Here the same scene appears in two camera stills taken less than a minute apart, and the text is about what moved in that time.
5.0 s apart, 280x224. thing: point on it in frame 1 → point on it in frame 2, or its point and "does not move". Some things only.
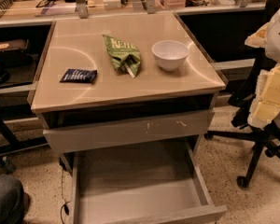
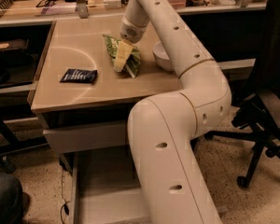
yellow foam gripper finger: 271,96 → 131,35
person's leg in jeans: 7,200 does not move
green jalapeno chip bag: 125,57 does not move
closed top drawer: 106,133 does not move
